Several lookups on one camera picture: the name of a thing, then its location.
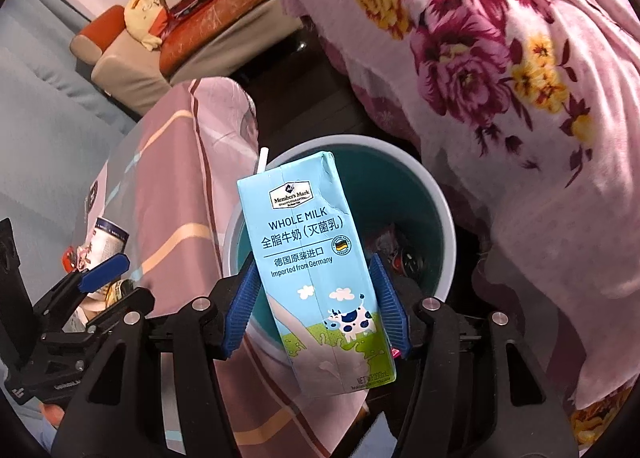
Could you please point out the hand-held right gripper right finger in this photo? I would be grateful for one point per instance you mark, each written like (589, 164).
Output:
(390, 313)

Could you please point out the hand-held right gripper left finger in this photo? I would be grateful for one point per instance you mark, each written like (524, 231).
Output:
(242, 310)

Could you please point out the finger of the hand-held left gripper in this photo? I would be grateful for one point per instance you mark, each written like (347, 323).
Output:
(125, 313)
(105, 270)

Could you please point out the gold can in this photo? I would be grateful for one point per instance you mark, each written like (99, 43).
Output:
(117, 290)

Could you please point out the blue white can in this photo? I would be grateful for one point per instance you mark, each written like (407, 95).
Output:
(107, 238)

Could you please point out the blue milk carton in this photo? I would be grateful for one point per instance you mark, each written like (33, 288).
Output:
(310, 263)

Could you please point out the white teal trash bin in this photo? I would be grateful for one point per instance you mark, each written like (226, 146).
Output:
(390, 188)

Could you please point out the white drinking straw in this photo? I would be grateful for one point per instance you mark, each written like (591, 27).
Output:
(263, 160)

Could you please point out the red white wrapper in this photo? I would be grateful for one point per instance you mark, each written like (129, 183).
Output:
(71, 260)

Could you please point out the dark crumpled wrapper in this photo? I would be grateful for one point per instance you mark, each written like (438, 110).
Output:
(410, 258)

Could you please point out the plaid pillow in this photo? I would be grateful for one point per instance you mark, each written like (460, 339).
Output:
(175, 188)

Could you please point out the blue grey bed sheet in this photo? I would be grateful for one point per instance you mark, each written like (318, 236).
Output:
(45, 138)

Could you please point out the beige sofa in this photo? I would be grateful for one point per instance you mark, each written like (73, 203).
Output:
(130, 68)

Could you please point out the brown leather seat cushion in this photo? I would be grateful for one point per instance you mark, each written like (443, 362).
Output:
(220, 23)

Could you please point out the pink floral blanket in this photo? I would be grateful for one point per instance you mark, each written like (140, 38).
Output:
(500, 63)

